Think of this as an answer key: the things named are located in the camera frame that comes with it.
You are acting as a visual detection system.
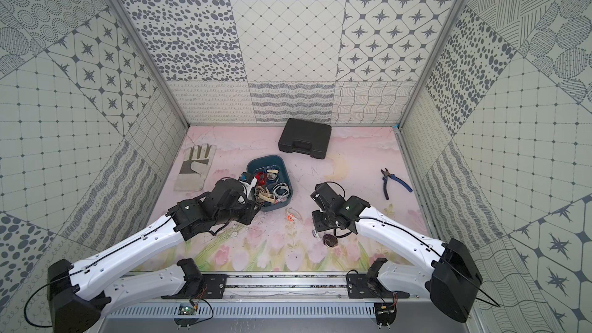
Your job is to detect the red watch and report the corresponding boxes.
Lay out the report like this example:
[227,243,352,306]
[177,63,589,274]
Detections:
[254,171,267,186]

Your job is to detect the blue handled pliers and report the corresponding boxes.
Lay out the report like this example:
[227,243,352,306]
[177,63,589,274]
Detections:
[380,168,413,200]

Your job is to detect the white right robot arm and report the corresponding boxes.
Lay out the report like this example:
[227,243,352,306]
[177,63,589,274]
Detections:
[311,183,499,327]

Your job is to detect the beige watch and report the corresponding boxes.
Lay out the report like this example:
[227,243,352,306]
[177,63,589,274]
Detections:
[257,192,276,204]
[266,169,279,181]

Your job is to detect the grey white work glove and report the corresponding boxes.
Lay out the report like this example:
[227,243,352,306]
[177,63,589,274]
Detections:
[174,143,217,191]

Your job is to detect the silver white watch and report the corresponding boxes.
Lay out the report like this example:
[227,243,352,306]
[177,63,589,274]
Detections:
[272,183,291,200]

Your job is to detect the orange white digital watch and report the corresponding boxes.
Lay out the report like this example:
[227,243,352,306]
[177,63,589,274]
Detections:
[285,208,302,222]

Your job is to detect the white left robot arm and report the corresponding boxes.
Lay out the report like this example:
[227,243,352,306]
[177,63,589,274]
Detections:
[43,177,261,332]

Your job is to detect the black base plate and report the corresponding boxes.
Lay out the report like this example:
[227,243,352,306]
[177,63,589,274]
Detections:
[161,274,228,299]
[345,270,410,300]

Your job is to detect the dark brown watch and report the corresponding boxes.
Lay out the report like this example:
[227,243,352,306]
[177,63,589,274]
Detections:
[322,234,339,248]

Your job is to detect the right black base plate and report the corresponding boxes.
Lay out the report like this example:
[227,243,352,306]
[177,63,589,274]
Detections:
[345,270,410,300]

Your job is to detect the teal storage box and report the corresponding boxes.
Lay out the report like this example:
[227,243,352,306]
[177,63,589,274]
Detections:
[247,155,294,212]

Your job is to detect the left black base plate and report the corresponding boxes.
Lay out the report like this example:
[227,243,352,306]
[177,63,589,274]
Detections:
[161,274,228,299]

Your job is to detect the black plastic tool case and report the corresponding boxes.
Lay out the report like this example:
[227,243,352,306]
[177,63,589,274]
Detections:
[278,118,331,160]

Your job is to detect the white slotted cable duct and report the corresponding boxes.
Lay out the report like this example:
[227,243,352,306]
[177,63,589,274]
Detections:
[109,302,375,319]

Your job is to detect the aluminium rail frame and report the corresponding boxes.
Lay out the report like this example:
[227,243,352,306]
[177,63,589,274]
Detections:
[138,244,477,304]

